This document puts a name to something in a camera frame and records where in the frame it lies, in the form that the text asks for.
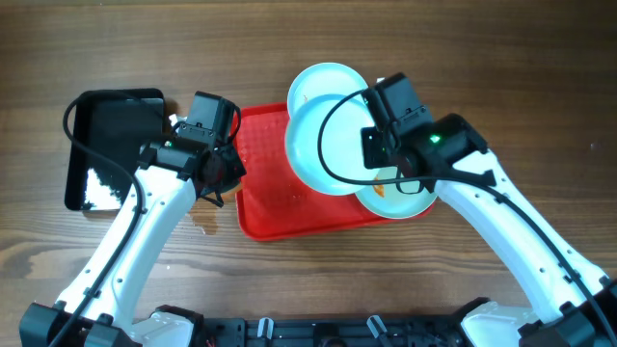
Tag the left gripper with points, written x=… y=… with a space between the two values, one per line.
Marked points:
x=228 y=170

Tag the black water tray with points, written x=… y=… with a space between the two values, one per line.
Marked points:
x=115 y=125

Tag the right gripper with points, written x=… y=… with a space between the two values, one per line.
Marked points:
x=374 y=150

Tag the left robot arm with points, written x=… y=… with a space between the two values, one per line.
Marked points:
x=97 y=309

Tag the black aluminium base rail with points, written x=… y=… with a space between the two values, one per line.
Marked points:
x=415 y=331

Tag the red plastic serving tray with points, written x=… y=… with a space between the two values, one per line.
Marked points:
x=274 y=203

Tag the light blue plate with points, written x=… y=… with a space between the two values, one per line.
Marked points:
x=388 y=202
x=322 y=79
x=339 y=135

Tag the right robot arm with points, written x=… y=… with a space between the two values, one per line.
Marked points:
x=572 y=300

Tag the green orange sponge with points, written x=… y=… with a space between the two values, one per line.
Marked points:
x=230 y=192

